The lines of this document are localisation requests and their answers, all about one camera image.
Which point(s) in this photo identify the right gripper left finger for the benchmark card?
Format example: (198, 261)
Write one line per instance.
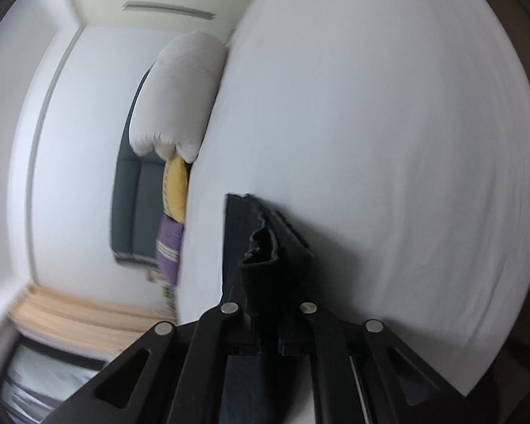
(189, 373)

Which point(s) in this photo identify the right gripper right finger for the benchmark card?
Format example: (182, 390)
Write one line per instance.
(365, 373)

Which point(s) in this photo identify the black denim pants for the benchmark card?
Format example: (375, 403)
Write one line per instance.
(267, 259)

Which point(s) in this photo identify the beige curtain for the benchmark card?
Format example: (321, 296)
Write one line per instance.
(79, 323)

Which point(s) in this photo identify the purple pillow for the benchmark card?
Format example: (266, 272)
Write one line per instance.
(168, 248)

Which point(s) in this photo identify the dark grey headboard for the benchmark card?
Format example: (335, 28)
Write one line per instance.
(136, 207)

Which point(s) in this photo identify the yellow pillow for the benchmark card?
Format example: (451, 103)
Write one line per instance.
(175, 182)

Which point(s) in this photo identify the white folded duvet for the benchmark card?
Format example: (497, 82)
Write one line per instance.
(173, 107)

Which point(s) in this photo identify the white bed sheet mattress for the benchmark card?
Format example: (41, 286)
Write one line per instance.
(394, 135)

